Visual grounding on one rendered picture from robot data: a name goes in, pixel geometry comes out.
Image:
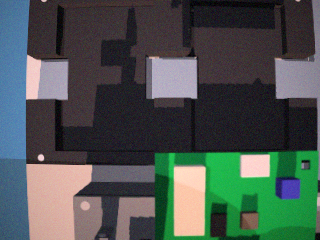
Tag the green circuit board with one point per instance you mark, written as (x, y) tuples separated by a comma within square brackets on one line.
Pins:
[(236, 195)]

